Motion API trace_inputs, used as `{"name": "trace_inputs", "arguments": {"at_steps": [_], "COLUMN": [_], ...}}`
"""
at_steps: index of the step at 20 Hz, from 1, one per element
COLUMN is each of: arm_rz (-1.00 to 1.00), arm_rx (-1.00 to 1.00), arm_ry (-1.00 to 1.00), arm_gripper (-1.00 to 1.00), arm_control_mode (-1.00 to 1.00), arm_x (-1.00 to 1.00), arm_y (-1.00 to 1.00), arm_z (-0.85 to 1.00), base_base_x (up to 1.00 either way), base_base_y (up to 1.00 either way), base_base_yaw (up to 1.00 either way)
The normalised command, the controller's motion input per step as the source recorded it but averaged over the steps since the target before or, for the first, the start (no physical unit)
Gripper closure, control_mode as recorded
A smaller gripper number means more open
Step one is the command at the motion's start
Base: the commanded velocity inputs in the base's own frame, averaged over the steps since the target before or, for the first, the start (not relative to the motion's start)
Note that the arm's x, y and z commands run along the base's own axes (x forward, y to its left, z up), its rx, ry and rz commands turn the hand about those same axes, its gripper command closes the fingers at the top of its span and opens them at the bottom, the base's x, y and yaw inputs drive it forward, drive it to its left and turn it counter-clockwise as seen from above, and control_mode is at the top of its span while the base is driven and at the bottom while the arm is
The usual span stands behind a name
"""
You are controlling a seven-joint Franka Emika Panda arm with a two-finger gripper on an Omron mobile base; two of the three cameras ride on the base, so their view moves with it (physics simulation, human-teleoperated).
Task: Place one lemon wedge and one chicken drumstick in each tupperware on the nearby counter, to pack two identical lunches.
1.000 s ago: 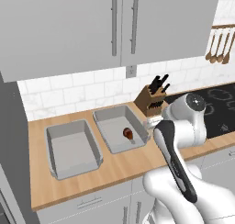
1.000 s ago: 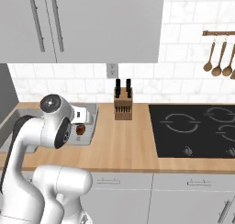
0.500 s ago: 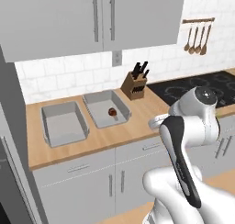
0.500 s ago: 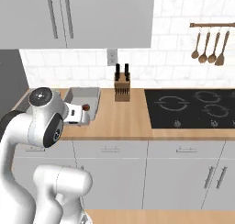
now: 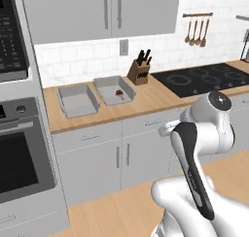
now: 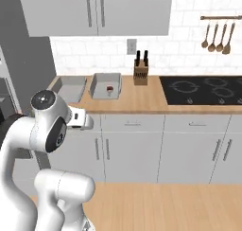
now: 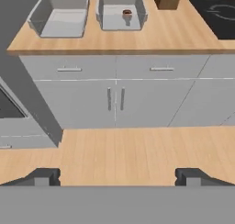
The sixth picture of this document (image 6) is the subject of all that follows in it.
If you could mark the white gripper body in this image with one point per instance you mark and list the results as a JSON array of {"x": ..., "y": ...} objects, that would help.
[{"x": 88, "y": 122}]

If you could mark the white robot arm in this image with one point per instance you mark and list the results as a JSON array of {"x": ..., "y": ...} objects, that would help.
[{"x": 22, "y": 165}]

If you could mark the grey drawer front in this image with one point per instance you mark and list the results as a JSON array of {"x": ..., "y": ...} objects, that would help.
[
  {"x": 96, "y": 121},
  {"x": 217, "y": 123},
  {"x": 237, "y": 124},
  {"x": 148, "y": 122}
]

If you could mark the grey base cupboard door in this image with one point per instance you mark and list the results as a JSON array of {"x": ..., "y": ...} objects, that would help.
[
  {"x": 135, "y": 159},
  {"x": 186, "y": 159},
  {"x": 233, "y": 171},
  {"x": 78, "y": 159}
]

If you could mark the dark red food piece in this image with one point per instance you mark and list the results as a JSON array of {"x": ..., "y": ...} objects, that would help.
[{"x": 109, "y": 89}]

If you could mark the wooden knife block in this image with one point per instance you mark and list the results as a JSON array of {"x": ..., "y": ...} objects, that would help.
[{"x": 140, "y": 74}]

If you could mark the dark grey tall cabinet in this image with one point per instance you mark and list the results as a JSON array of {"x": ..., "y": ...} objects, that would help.
[{"x": 28, "y": 61}]

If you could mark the steel built-in appliance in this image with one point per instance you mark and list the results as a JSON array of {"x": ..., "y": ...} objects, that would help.
[{"x": 7, "y": 83}]

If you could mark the black hob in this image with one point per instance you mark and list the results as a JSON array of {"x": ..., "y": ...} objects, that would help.
[{"x": 201, "y": 89}]

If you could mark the wooden spoon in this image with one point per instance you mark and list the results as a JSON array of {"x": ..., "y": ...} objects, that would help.
[
  {"x": 220, "y": 46},
  {"x": 211, "y": 46},
  {"x": 205, "y": 44}
]

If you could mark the wooden spatula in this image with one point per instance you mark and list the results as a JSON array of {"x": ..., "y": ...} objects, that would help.
[{"x": 226, "y": 48}]

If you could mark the grey wall outlet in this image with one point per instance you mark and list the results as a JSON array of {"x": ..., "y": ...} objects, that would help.
[{"x": 131, "y": 46}]

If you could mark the grey wall cupboard door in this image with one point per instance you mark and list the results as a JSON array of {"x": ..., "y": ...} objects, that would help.
[
  {"x": 53, "y": 10},
  {"x": 138, "y": 10}
]

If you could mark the wooden utensil rail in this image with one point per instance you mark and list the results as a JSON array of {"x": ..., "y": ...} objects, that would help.
[{"x": 220, "y": 17}]

